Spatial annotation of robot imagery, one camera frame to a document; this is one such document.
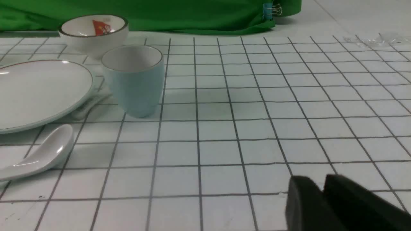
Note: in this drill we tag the blue binder clip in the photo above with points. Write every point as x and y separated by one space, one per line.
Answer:
270 10

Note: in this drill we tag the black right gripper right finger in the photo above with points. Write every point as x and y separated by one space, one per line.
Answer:
361 210

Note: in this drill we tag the white ceramic spoon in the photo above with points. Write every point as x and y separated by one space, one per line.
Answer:
56 147

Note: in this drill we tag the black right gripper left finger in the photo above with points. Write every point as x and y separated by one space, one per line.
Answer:
306 209

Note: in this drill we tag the green backdrop cloth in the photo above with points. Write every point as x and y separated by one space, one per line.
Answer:
199 17

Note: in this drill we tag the light blue plate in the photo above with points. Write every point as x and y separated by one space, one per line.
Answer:
34 93

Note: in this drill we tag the light blue ceramic cup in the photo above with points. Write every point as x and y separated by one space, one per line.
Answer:
135 75

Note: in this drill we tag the grey metal bar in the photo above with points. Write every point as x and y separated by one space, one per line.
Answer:
29 34

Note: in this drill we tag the white bowl with red picture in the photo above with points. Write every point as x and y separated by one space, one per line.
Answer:
94 35

